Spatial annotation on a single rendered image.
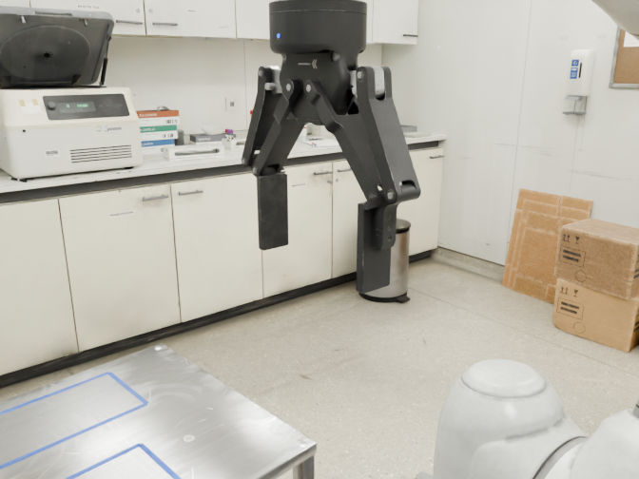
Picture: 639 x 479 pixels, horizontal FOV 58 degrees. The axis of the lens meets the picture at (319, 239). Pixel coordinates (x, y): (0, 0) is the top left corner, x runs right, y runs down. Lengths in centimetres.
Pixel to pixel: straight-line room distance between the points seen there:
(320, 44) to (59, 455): 71
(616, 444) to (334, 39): 50
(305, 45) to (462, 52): 360
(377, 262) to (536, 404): 38
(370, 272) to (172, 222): 249
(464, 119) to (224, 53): 161
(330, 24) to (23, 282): 241
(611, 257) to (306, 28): 276
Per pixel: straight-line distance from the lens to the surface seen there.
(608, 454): 71
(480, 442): 77
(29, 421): 105
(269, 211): 53
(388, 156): 40
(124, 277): 287
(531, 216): 372
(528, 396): 77
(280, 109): 48
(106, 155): 273
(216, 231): 302
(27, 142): 264
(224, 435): 92
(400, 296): 348
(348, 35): 44
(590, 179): 357
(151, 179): 286
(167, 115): 326
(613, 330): 323
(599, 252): 313
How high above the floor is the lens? 135
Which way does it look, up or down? 17 degrees down
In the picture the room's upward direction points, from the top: straight up
